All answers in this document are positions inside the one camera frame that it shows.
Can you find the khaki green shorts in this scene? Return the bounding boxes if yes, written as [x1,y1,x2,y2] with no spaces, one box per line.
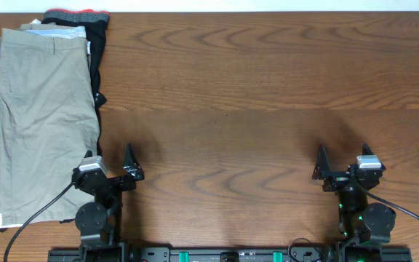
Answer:
[0,29,100,225]

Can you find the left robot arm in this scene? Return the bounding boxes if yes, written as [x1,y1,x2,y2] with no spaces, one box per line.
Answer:
[71,144,145,261]

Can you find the black shorts red waistband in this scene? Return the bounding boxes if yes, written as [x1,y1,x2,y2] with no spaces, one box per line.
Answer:
[41,8,111,156]

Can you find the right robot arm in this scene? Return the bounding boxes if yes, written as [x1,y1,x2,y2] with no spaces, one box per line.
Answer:
[312,144,396,261]

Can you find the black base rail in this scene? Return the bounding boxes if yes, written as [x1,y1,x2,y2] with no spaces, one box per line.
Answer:
[47,247,413,262]

